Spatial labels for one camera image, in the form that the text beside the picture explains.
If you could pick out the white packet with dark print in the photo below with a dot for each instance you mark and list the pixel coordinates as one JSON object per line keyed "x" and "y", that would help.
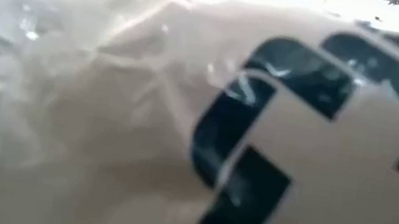
{"x": 148, "y": 119}

